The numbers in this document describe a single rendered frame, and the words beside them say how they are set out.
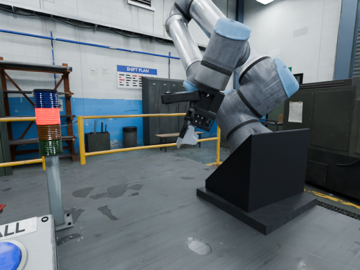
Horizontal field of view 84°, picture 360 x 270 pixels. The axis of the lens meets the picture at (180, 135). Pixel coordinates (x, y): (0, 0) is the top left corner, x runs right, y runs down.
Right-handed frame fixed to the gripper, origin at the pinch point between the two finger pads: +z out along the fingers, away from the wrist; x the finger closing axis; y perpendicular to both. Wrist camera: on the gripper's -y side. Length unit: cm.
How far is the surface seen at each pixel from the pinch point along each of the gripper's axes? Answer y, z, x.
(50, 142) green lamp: -33.8, 9.5, -11.2
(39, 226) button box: -8.0, -10.3, -47.0
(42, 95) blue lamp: -39.4, -2.3, -8.7
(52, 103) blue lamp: -37.1, -0.7, -7.6
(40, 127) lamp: -37.1, 6.0, -10.9
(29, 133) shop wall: -309, 251, 303
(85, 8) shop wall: -318, -28, 451
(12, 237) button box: -9, -10, -48
